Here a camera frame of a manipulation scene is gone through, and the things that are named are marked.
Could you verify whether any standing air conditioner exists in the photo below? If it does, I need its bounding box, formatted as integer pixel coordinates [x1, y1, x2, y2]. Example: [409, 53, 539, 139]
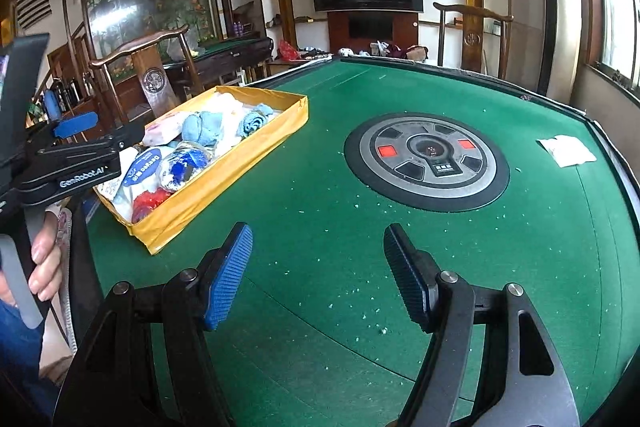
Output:
[537, 0, 584, 106]

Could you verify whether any white paper packet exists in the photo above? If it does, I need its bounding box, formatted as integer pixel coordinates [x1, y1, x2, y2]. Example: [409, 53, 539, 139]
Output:
[537, 134, 599, 168]

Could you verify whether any red plastic bag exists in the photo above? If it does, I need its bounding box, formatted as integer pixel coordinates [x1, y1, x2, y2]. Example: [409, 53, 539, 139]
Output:
[132, 187, 172, 224]

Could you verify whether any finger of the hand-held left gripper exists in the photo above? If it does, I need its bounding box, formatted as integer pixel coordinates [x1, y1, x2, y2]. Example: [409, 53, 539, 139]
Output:
[27, 89, 62, 142]
[37, 112, 146, 158]

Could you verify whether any pink tissue pack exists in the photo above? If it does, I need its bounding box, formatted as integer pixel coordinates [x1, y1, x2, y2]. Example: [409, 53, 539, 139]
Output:
[142, 112, 187, 146]

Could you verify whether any person's left hand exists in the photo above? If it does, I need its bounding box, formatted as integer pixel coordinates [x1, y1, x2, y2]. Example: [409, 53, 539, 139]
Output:
[0, 202, 67, 308]

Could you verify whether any bagged bread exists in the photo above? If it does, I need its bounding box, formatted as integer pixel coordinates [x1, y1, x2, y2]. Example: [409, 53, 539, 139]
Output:
[159, 143, 210, 194]

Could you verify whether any wooden chair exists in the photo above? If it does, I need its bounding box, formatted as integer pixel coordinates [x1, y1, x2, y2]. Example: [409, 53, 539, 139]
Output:
[432, 1, 515, 76]
[88, 24, 207, 124]

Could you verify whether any yellow cardboard box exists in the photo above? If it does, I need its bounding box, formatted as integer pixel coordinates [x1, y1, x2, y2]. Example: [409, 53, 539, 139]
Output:
[94, 86, 309, 256]

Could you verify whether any small green table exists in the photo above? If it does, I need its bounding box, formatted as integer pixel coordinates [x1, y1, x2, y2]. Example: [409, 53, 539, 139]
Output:
[165, 34, 274, 84]

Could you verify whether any blue label wet wipes pack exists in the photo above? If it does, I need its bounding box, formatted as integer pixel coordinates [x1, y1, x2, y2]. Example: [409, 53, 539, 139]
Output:
[111, 147, 166, 210]

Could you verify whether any wooden television cabinet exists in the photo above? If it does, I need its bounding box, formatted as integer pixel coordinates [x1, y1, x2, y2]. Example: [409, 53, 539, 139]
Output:
[327, 10, 419, 54]

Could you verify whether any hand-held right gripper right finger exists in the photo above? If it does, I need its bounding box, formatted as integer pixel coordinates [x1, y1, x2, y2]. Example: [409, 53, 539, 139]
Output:
[384, 223, 581, 427]

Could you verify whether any window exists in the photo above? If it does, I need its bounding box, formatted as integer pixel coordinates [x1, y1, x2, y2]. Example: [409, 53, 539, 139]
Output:
[584, 0, 640, 88]

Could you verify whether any round table control panel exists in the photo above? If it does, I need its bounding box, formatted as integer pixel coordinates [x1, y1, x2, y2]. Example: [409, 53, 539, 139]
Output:
[343, 112, 510, 214]

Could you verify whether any small blue towel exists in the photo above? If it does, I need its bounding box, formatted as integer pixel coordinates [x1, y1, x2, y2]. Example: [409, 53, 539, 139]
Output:
[238, 103, 275, 139]

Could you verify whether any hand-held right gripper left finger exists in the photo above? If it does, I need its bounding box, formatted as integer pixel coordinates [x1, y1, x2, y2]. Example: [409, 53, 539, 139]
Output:
[52, 223, 253, 427]

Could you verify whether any wall vent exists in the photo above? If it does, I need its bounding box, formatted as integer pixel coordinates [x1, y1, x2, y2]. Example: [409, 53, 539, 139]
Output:
[16, 0, 54, 30]

